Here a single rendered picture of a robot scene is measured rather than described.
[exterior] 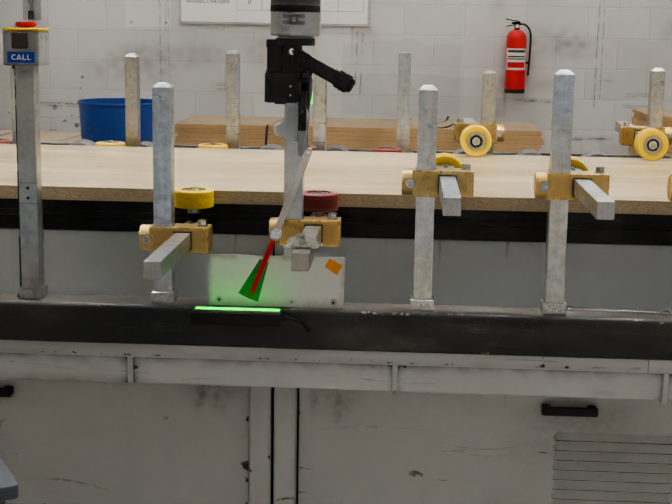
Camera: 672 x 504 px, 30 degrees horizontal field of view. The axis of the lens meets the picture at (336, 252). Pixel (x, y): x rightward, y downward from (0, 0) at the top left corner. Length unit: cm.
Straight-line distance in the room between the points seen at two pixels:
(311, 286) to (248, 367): 22
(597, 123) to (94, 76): 382
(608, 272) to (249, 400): 80
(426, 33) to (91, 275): 698
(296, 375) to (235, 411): 31
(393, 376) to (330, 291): 21
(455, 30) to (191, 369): 718
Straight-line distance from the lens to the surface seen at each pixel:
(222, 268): 241
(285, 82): 227
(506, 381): 248
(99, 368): 254
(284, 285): 240
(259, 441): 273
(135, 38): 975
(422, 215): 237
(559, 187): 237
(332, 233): 238
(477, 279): 262
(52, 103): 994
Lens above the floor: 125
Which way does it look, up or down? 11 degrees down
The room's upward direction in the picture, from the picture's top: 1 degrees clockwise
